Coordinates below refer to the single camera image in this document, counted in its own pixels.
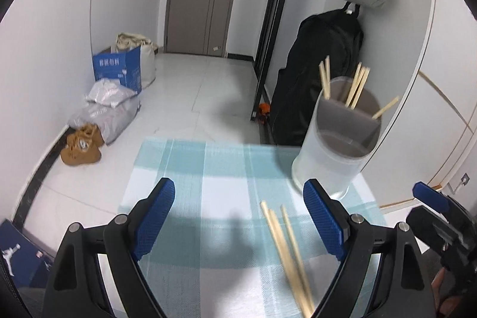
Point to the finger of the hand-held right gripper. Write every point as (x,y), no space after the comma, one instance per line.
(432,197)

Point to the wall socket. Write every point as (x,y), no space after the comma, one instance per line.
(462,181)

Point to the white cabinet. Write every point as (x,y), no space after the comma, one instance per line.
(439,98)

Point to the small grey plastic bag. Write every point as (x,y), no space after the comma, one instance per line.
(110,92)

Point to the blue shoe box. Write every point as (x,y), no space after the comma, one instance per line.
(18,254)

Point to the clear plastic utensil cup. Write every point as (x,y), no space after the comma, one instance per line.
(328,172)

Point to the orange object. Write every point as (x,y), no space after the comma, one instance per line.
(264,111)

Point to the black tripod stand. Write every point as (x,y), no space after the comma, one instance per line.
(274,23)

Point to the black backpack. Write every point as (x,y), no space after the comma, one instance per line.
(309,79)

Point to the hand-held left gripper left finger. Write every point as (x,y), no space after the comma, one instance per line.
(156,213)

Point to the person's right hand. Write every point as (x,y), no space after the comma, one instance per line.
(439,286)

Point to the beige canvas tote bag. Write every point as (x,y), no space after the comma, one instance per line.
(147,61)

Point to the large grey plastic bag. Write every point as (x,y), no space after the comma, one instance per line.
(108,120)

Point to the teal checked tablecloth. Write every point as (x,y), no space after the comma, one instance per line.
(208,191)

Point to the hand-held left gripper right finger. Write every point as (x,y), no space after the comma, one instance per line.
(324,217)

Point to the blue cardboard box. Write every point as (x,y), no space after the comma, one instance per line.
(117,70)

